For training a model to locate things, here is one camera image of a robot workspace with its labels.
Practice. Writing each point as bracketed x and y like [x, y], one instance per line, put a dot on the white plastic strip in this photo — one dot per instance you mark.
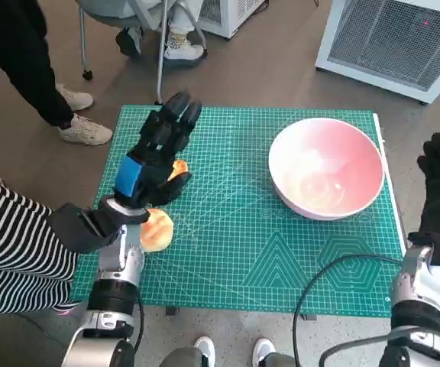
[390, 183]

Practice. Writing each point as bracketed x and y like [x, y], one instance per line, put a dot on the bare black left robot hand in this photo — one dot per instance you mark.
[155, 153]

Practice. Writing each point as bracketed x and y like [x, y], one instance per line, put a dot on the pink bowl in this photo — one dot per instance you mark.
[327, 168]

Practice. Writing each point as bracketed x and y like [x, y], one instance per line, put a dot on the green cutting mat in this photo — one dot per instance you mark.
[224, 229]

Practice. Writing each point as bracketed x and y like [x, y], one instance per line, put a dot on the grey office chair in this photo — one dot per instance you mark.
[160, 65]

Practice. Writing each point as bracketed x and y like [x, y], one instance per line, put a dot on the person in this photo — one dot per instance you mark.
[182, 42]
[13, 57]
[204, 349]
[6, 248]

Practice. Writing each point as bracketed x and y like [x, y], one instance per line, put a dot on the small white cabinet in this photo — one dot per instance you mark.
[231, 15]

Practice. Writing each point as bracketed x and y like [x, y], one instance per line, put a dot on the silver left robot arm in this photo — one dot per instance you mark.
[113, 294]

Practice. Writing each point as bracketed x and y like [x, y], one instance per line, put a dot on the large white mesh-front cabinet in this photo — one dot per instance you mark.
[388, 42]

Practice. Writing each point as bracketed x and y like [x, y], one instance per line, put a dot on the black table bracket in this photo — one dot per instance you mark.
[308, 317]
[172, 310]

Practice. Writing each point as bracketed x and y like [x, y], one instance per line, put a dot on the long braided toy bread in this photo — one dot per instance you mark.
[180, 168]

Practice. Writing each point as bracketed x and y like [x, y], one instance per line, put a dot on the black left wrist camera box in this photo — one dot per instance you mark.
[78, 227]

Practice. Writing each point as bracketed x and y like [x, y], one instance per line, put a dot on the round toy bread bun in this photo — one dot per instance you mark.
[159, 229]

